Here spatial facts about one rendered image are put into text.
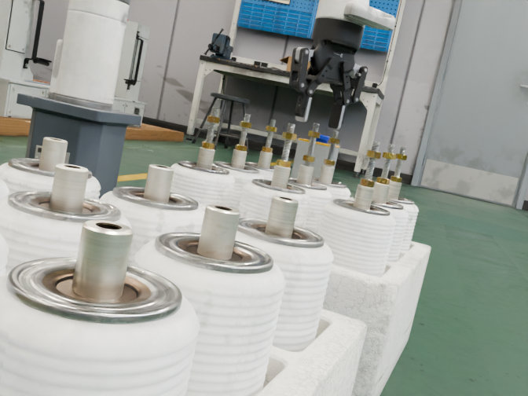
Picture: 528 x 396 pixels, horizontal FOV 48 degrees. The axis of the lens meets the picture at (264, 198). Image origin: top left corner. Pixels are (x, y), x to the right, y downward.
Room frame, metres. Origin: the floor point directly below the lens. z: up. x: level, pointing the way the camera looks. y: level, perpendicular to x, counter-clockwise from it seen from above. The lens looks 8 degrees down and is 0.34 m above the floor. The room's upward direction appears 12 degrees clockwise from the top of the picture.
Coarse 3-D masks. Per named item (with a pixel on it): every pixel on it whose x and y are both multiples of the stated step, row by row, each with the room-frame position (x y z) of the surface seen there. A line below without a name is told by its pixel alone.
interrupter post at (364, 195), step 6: (360, 186) 0.77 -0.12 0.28; (360, 192) 0.77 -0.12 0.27; (366, 192) 0.76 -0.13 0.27; (372, 192) 0.77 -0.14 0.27; (354, 198) 0.78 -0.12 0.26; (360, 198) 0.77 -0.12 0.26; (366, 198) 0.76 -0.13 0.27; (354, 204) 0.77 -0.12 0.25; (360, 204) 0.76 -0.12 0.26; (366, 204) 0.76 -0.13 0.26
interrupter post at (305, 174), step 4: (300, 168) 0.92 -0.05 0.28; (304, 168) 0.92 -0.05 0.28; (308, 168) 0.92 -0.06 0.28; (312, 168) 0.92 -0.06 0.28; (300, 172) 0.92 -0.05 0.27; (304, 172) 0.92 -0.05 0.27; (308, 172) 0.92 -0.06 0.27; (312, 172) 0.92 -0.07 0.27; (300, 176) 0.92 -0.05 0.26; (304, 176) 0.92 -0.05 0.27; (308, 176) 0.92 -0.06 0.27; (300, 180) 0.92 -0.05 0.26; (304, 180) 0.92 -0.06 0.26; (308, 180) 0.92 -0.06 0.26; (304, 184) 0.92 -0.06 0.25; (308, 184) 0.92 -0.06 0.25
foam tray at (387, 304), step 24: (408, 264) 0.84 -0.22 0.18; (336, 288) 0.70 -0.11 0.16; (360, 288) 0.69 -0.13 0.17; (384, 288) 0.68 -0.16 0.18; (408, 288) 0.81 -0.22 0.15; (336, 312) 0.70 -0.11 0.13; (360, 312) 0.69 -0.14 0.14; (384, 312) 0.68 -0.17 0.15; (408, 312) 0.90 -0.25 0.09; (384, 336) 0.68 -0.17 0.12; (408, 336) 1.02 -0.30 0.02; (360, 360) 0.68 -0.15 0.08; (384, 360) 0.73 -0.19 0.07; (360, 384) 0.68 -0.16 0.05; (384, 384) 0.81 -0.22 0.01
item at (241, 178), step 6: (234, 174) 0.92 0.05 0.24; (240, 174) 0.92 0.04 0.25; (246, 174) 0.93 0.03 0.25; (252, 174) 0.94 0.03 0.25; (258, 174) 0.95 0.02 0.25; (240, 180) 0.92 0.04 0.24; (246, 180) 0.93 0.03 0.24; (234, 186) 0.92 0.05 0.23; (240, 186) 0.92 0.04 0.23; (234, 192) 0.92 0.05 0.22; (240, 192) 0.92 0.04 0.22; (234, 198) 0.92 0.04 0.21; (240, 198) 0.92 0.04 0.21; (234, 204) 0.92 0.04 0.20
